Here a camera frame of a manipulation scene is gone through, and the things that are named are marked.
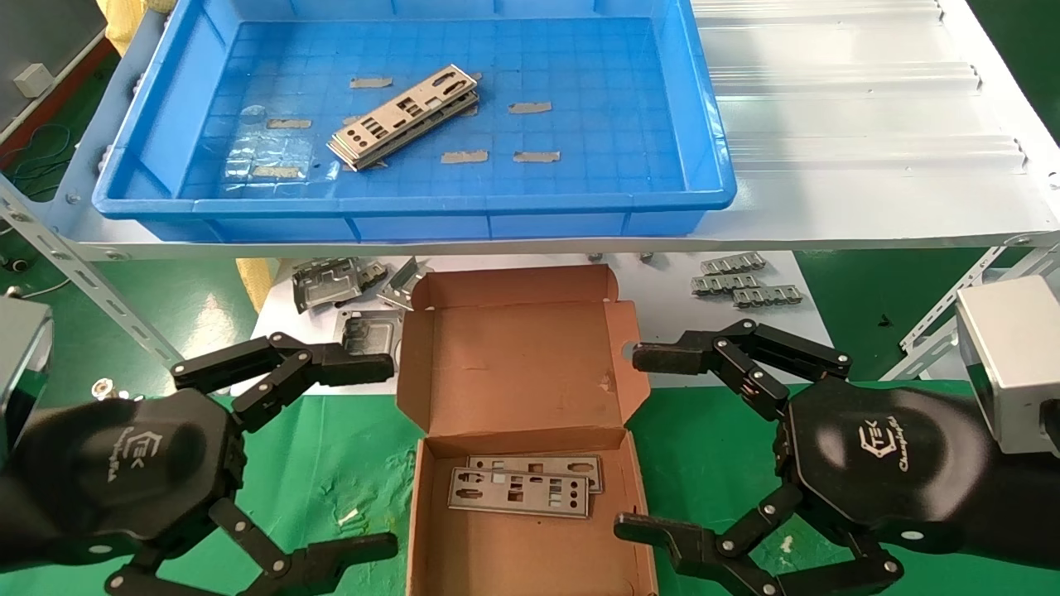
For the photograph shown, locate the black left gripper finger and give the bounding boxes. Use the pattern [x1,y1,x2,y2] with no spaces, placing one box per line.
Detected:
[171,333,394,433]

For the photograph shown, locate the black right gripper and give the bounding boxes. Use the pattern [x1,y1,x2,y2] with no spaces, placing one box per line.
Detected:
[614,319,1060,596]

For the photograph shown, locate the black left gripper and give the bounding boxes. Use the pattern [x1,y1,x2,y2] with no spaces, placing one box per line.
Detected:
[0,389,400,596]

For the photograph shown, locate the brown cardboard box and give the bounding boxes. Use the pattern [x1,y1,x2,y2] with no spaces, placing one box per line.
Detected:
[396,265,659,596]

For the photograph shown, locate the blue plastic tray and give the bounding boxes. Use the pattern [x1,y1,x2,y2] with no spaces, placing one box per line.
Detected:
[91,0,738,243]

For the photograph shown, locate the green cloth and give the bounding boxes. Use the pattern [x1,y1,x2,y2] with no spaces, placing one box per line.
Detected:
[0,382,1060,596]

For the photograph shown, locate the yellow foam block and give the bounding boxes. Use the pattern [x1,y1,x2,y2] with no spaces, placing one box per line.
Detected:
[236,258,278,314]

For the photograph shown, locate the white board sheet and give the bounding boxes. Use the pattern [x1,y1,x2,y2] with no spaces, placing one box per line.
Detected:
[230,252,836,397]

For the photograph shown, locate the notched metal strip part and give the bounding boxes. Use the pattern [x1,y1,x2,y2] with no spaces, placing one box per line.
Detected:
[733,285,803,309]
[691,274,760,296]
[701,252,767,276]

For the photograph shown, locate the perforated steel angle brace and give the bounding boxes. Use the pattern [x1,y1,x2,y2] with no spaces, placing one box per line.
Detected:
[879,248,1060,382]
[0,178,185,369]
[899,246,1007,353]

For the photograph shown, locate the translucent corrugated sheet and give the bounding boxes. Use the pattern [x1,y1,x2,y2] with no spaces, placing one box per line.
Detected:
[691,0,1032,175]

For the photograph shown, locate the yellow foam roll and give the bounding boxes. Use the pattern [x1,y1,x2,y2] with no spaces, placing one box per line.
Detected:
[95,0,179,55]

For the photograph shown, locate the square metal frame part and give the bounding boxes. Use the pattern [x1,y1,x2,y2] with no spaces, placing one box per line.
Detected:
[334,309,405,365]

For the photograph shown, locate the large stamped metal bracket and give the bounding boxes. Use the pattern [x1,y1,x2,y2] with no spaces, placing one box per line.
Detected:
[292,257,365,314]

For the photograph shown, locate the angled metal bracket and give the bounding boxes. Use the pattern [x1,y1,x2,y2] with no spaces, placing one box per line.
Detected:
[377,257,433,312]

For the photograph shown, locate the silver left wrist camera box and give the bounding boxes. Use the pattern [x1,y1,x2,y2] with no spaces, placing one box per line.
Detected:
[0,298,53,464]

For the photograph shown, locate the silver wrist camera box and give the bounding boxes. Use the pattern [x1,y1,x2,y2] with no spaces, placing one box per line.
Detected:
[955,276,1060,456]
[0,298,53,464]

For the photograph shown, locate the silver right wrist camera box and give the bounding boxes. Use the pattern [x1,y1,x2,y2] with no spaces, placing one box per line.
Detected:
[955,276,1060,456]

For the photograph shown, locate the white wall socket box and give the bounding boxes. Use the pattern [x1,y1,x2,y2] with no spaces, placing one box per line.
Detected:
[14,63,55,99]

